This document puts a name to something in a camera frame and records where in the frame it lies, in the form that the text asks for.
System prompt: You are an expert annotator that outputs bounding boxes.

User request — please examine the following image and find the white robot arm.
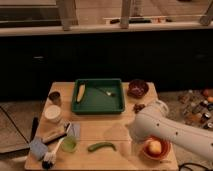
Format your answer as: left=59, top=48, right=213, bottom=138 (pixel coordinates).
left=128, top=100, right=213, bottom=162

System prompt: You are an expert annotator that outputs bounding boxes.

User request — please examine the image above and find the white round container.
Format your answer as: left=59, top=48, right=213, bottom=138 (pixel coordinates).
left=44, top=105, right=62, bottom=123

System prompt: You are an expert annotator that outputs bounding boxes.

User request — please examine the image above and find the green pepper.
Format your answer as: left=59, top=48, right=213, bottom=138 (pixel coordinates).
left=87, top=142, right=117, bottom=152

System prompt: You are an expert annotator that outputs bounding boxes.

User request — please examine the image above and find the bunch of dark grapes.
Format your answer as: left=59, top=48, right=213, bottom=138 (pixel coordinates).
left=133, top=104, right=146, bottom=113

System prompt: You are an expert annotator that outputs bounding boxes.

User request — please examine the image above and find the metal spoon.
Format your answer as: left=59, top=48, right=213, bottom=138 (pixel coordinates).
left=96, top=88, right=116, bottom=97

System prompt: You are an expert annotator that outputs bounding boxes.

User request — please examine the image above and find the blue sponge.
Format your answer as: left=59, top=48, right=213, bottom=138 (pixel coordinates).
left=29, top=137, right=48, bottom=160

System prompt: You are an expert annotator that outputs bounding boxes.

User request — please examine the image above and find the white dish brush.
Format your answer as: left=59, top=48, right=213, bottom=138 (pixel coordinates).
left=42, top=139, right=63, bottom=170

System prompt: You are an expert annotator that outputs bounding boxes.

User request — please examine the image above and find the yellow apple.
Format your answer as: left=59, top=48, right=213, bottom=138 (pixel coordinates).
left=148, top=140, right=162, bottom=155

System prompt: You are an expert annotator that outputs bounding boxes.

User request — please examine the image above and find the dark brown bowl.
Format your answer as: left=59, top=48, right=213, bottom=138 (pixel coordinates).
left=127, top=79, right=149, bottom=99

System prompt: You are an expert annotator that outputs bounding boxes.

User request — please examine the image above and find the grey blue cloth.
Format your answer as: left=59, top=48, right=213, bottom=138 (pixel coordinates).
left=67, top=123, right=80, bottom=140

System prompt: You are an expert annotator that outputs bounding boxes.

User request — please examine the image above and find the green plastic cup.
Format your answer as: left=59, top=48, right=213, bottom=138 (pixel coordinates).
left=61, top=136, right=77, bottom=153

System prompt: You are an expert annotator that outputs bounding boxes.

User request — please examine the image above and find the black handled tool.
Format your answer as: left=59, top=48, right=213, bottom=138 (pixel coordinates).
left=30, top=117, right=39, bottom=140

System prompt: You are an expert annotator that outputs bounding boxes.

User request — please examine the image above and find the yellow corn cob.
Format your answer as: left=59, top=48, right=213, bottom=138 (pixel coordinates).
left=76, top=84, right=85, bottom=103

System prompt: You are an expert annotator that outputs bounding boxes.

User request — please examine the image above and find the black cable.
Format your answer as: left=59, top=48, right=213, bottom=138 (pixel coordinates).
left=178, top=162, right=213, bottom=171

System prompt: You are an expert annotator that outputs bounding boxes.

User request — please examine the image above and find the orange bowl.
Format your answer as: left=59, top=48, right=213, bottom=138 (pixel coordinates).
left=141, top=136, right=171, bottom=161

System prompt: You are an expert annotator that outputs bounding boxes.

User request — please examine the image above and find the green plastic tray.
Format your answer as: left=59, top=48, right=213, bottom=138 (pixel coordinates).
left=71, top=78, right=125, bottom=115

